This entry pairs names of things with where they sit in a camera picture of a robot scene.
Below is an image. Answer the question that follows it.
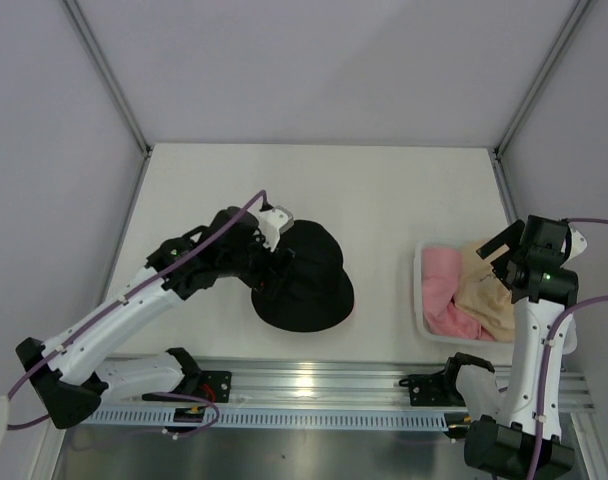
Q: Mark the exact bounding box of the right aluminium frame post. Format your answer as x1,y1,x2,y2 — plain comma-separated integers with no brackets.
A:
492,0,593,161

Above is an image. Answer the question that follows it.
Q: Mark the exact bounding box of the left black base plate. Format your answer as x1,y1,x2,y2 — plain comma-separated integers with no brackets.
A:
198,370,233,396

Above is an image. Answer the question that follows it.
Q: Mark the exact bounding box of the aluminium frame post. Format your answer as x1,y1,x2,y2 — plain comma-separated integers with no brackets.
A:
492,0,593,161
58,0,152,159

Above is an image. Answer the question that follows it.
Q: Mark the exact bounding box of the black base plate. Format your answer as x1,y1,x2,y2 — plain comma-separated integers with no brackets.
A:
398,372,465,407
198,370,233,396

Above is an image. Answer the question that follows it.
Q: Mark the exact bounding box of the white plastic basket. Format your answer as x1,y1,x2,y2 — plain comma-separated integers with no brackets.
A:
413,241,539,354

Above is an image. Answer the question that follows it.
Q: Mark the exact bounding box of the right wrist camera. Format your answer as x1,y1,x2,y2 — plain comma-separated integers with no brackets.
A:
562,219,588,262

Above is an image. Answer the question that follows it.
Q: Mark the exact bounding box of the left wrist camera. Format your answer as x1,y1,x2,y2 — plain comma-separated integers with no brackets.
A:
257,205,294,252

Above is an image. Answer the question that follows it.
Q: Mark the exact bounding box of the black hat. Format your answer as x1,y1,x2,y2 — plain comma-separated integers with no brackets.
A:
251,220,355,333

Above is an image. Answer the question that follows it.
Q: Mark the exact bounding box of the aluminium mounting rail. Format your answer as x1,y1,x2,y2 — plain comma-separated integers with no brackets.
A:
96,354,596,412

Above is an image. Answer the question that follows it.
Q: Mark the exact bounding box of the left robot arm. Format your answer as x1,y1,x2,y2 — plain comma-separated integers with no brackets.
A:
16,204,294,429

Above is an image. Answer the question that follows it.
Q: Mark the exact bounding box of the beige hat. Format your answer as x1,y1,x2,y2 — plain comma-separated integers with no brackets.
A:
454,238,515,343

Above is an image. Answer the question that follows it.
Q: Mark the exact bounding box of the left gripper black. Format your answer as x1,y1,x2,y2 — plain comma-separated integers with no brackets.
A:
218,229,296,299

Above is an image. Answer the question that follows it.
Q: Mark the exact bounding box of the left aluminium frame post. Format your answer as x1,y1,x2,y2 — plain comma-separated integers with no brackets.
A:
58,0,152,159

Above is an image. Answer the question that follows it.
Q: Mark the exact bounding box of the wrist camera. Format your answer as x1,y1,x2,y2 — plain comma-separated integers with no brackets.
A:
562,219,588,262
257,205,294,252

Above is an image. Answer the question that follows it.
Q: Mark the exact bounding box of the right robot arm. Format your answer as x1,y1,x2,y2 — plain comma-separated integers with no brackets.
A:
439,216,579,479

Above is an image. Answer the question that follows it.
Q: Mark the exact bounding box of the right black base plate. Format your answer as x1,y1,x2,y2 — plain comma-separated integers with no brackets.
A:
398,372,465,407

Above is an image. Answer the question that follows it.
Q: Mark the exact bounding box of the white slotted cable duct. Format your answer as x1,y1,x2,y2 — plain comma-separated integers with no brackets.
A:
84,406,471,432

